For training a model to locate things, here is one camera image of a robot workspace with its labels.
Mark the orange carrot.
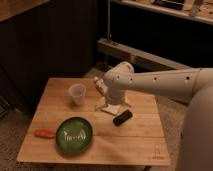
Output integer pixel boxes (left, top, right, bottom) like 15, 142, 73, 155
34, 130, 55, 139

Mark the wooden table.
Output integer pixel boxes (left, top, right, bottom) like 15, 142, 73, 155
17, 78, 170, 166

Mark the black eraser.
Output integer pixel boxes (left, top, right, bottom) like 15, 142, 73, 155
113, 110, 133, 126

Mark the clear plastic cup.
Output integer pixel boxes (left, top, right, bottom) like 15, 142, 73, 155
68, 83, 86, 106

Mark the green bowl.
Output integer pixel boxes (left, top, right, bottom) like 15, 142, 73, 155
55, 117, 93, 154

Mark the white sponge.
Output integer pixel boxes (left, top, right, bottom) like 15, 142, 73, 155
100, 104, 120, 115

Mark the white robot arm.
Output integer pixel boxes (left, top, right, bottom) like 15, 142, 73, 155
94, 61, 213, 171

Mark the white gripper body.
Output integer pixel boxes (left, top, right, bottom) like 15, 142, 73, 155
106, 89, 125, 105

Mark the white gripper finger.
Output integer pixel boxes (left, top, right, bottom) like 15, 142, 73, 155
95, 102, 108, 111
122, 98, 131, 107

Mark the white plastic bottle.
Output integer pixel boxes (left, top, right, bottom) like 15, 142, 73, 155
94, 77, 107, 95

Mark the grey metal bench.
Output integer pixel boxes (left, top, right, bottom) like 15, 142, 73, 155
97, 38, 196, 71

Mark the wooden shelf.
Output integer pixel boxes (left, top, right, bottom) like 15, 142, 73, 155
112, 0, 213, 26

